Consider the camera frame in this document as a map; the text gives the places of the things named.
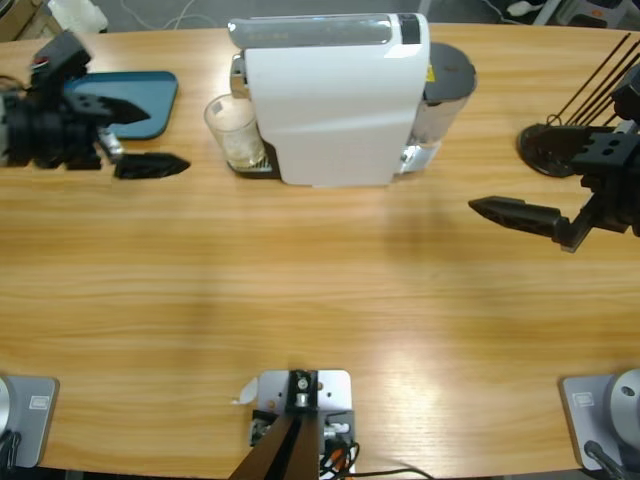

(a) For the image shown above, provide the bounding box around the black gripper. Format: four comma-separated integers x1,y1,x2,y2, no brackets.
7,79,193,182
468,125,640,253

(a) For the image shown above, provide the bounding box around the clear drinking glass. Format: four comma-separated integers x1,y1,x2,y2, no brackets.
203,93,267,174

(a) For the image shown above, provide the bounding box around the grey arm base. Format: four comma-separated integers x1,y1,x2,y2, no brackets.
0,374,60,470
558,368,640,472

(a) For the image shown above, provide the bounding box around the white capsule coffee machine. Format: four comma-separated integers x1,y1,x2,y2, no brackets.
227,13,432,190

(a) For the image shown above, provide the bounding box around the black capsule holder with rods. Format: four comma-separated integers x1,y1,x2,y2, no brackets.
517,32,640,179

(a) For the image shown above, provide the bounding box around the teal plastic tray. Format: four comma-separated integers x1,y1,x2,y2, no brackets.
62,70,180,141

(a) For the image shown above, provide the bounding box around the white foam packing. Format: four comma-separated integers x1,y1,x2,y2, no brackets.
47,0,109,36

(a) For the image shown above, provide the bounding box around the clear water tank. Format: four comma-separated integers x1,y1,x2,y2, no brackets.
399,42,479,176

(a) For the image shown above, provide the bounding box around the brown cardboard box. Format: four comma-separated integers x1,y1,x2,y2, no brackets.
0,0,56,44

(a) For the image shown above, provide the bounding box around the white paper label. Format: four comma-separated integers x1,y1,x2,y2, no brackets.
229,377,260,406

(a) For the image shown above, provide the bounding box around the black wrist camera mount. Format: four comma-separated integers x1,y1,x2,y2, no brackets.
29,30,94,89
612,64,640,122

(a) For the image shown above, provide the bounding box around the white floor cable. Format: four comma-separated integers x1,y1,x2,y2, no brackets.
119,0,202,32

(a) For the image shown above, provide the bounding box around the white stool frame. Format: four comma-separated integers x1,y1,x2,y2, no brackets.
529,0,572,27

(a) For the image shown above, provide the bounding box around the black base cable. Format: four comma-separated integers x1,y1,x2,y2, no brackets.
0,430,22,470
582,439,629,480

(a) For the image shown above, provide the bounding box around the white block with dark post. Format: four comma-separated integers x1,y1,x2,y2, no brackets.
232,368,357,480

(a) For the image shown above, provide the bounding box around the black cable at white block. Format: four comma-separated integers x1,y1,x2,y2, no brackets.
319,439,434,480

